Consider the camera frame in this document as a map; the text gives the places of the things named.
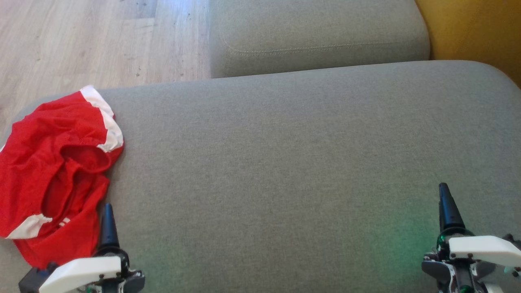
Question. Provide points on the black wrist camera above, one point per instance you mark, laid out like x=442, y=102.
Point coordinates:
x=30, y=283
x=508, y=237

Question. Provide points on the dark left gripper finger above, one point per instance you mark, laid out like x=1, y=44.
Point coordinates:
x=108, y=230

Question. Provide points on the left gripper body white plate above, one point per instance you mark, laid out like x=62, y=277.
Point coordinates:
x=81, y=272

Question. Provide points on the large grey sofa seat cushion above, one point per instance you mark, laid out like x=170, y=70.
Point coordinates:
x=285, y=171

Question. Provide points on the red white sports jersey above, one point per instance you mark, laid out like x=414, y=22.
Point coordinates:
x=44, y=162

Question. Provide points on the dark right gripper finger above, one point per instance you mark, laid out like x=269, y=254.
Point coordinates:
x=449, y=213

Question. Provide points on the yellow sofa cushion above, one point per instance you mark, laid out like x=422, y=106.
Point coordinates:
x=476, y=28

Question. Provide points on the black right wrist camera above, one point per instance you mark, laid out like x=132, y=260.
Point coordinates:
x=508, y=237

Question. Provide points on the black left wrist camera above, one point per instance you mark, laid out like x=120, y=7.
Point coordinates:
x=30, y=283

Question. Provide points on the small grey sofa seat cushion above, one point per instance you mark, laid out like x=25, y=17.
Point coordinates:
x=317, y=32

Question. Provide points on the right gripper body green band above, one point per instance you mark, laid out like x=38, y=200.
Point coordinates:
x=480, y=250

